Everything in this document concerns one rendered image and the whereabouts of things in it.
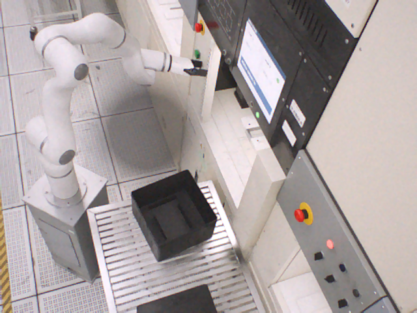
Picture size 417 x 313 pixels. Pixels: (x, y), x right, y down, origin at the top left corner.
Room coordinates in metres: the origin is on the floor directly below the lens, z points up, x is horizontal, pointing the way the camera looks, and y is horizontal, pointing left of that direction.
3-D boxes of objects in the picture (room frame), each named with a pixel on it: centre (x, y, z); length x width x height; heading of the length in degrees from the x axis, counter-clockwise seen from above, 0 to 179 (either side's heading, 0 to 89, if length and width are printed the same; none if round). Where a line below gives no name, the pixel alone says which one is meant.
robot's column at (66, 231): (0.93, 0.61, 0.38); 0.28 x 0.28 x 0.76; 74
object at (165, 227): (0.86, 0.10, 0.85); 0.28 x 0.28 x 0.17; 38
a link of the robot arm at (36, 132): (0.95, 0.64, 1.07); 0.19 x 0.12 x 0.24; 55
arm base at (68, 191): (0.93, 0.61, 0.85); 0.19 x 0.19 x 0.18
